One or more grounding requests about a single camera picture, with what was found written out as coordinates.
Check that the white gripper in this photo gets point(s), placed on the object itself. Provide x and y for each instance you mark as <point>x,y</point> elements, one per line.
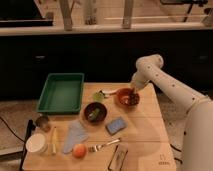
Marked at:
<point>137,83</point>

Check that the dark grapes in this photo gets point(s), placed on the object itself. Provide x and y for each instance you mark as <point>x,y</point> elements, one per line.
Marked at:
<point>133,99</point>

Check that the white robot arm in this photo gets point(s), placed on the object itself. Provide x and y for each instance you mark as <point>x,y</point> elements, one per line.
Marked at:
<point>197,150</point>

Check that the red bowl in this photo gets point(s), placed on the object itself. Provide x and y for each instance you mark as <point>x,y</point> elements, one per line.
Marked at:
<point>122,97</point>

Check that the dark brown bowl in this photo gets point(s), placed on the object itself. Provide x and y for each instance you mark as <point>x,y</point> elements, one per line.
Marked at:
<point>90,107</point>

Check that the green item in bowl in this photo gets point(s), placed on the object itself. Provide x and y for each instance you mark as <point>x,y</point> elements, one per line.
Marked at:
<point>94,114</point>

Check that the blue sponge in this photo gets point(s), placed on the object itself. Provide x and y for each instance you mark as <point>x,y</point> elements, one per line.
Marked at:
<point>115,125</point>

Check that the silver fork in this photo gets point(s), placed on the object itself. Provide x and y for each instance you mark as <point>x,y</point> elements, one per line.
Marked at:
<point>96,148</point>

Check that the light blue cloth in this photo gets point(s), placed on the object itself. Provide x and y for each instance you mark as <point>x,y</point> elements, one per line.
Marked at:
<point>76,134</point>

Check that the green plastic tray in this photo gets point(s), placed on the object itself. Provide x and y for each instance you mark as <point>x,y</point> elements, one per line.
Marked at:
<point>61,94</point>

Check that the orange peach fruit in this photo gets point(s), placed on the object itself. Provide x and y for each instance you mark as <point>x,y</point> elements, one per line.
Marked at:
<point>79,151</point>

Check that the yellow banana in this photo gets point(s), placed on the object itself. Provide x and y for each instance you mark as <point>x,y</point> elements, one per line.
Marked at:
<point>54,141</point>

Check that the small metal cup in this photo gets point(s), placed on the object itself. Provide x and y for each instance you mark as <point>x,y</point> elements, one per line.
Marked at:
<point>43,123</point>

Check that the white round container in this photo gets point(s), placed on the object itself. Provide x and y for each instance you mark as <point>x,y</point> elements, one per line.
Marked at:
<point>36,143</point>

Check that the white handled utensil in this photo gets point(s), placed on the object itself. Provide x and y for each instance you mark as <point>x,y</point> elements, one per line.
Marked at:
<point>108,93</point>

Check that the black table bracket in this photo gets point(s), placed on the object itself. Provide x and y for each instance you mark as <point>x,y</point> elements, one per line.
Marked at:
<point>30,128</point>

